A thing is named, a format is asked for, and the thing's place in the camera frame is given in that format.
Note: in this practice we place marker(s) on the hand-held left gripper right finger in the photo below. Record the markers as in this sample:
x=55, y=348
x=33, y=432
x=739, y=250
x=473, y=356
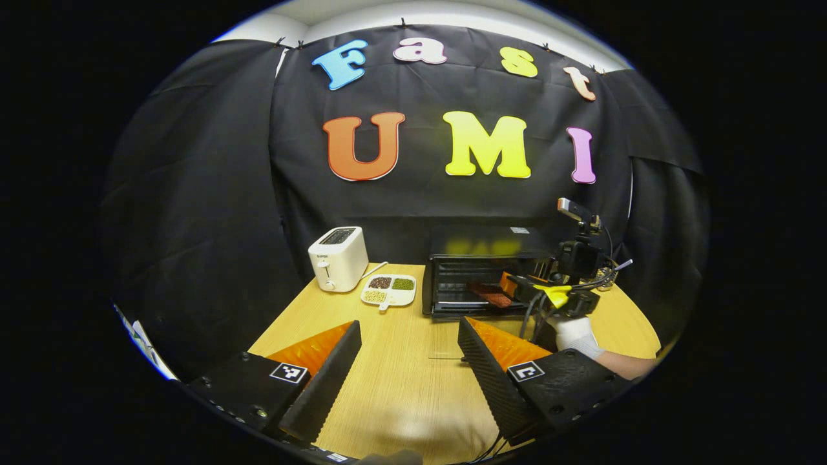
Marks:
x=494, y=387

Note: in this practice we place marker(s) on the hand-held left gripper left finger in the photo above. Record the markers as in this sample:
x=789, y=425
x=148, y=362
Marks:
x=326, y=384

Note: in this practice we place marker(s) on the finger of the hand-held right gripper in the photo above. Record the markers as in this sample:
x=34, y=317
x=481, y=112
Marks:
x=508, y=285

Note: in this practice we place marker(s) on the red meat slice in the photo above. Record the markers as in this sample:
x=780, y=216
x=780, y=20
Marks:
x=494, y=297

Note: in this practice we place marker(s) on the black electric oven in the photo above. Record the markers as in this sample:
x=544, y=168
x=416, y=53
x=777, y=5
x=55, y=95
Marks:
x=484, y=242

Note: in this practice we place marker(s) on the metal spoon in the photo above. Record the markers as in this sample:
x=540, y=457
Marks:
x=623, y=263

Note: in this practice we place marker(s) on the white divided plate with beans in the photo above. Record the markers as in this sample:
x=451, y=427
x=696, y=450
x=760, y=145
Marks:
x=404, y=299

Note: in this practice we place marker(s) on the white toaster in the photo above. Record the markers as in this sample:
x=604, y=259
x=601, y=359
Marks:
x=339, y=265

